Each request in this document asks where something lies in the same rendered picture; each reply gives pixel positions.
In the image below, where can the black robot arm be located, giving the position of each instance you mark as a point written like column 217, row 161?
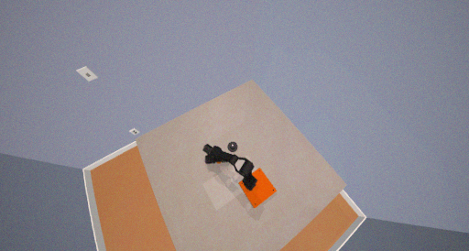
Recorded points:
column 216, row 153

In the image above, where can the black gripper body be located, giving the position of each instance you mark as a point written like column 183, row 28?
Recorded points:
column 211, row 160

